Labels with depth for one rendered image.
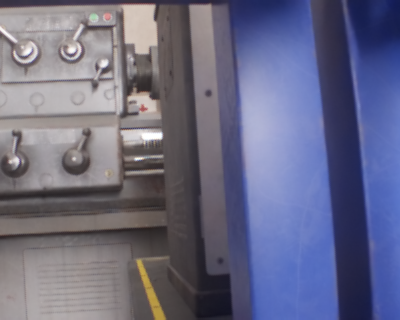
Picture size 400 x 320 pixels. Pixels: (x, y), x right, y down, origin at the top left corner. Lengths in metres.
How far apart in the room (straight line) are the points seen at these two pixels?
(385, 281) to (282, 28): 0.19
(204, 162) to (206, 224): 0.07
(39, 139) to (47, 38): 0.45
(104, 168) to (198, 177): 1.16
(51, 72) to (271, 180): 1.65
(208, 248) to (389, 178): 0.28
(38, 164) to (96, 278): 0.47
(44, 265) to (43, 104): 0.62
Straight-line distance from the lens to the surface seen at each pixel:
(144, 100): 5.11
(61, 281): 1.80
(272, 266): 0.30
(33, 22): 2.00
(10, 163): 1.67
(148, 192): 1.85
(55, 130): 1.73
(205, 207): 0.55
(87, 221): 1.68
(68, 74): 1.90
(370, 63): 0.35
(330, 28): 0.37
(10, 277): 1.84
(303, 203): 0.31
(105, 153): 1.70
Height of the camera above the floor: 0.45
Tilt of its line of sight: 6 degrees up
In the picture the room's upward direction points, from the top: 4 degrees counter-clockwise
